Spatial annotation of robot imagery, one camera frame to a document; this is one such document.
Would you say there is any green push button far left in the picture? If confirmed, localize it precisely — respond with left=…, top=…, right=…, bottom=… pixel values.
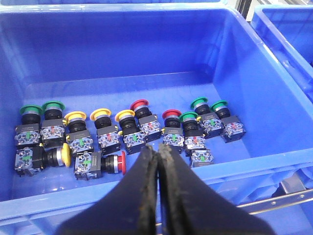
left=14, top=104, right=43, bottom=149

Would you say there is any yellow push button upright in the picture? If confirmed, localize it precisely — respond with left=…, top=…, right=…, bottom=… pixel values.
left=65, top=111, right=94, bottom=157
left=115, top=110, right=146, bottom=155
left=90, top=108, right=121, bottom=156

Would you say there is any yellow push button upright middle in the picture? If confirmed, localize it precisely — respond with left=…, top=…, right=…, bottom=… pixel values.
left=90, top=108, right=121, bottom=156

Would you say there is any left blue plastic bin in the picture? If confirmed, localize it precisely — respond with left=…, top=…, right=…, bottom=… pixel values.
left=0, top=3, right=313, bottom=235

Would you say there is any right blue plastic bin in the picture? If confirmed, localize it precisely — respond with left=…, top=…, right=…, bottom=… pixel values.
left=250, top=4, right=313, bottom=100

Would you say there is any yellow mushroom push button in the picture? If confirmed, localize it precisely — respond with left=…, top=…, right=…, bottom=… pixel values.
left=14, top=143, right=71, bottom=177

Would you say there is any switch contact block front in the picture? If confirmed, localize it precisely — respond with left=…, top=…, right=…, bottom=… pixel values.
left=190, top=149, right=214, bottom=168

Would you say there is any green push button centre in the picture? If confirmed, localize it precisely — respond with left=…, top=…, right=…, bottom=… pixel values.
left=179, top=112, right=206, bottom=157

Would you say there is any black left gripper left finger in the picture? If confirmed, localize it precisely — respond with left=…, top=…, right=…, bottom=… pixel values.
left=55, top=145, right=157, bottom=235

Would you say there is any green push button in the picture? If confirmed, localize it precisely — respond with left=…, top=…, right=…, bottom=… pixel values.
left=190, top=97, right=224, bottom=139
left=41, top=100, right=66, bottom=148
left=14, top=104, right=43, bottom=149
left=210, top=100, right=246, bottom=143
left=179, top=112, right=206, bottom=157

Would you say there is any red push button upright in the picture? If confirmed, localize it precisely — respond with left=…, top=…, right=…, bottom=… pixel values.
left=162, top=109, right=184, bottom=153
left=130, top=99, right=162, bottom=142

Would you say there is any red push button upright front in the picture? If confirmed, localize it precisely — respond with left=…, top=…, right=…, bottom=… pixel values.
left=162, top=109, right=184, bottom=153

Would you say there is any blue plastic bin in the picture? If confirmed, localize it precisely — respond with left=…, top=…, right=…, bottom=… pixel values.
left=0, top=3, right=313, bottom=235
left=250, top=4, right=313, bottom=100

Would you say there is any red push button upright rear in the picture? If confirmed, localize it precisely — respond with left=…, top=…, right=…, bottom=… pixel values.
left=130, top=99, right=162, bottom=142

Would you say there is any red push button lying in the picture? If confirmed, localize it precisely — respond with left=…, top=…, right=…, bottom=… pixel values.
left=74, top=151, right=126, bottom=181

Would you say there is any green push button rear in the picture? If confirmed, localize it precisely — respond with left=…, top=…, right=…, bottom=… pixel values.
left=190, top=97, right=224, bottom=139

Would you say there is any green push button far right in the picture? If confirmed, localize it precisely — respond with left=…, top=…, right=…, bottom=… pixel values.
left=210, top=100, right=246, bottom=143

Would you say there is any yellow push button upright left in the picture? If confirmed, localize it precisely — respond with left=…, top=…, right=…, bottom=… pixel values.
left=65, top=111, right=94, bottom=157

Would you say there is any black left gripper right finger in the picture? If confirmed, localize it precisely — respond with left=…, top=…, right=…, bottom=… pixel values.
left=157, top=144, right=275, bottom=235

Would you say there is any yellow push button upright right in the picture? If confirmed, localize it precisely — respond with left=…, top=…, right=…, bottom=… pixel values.
left=115, top=110, right=146, bottom=155

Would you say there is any steel front rack rail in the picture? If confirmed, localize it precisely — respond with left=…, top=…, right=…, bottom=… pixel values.
left=237, top=189, right=313, bottom=215

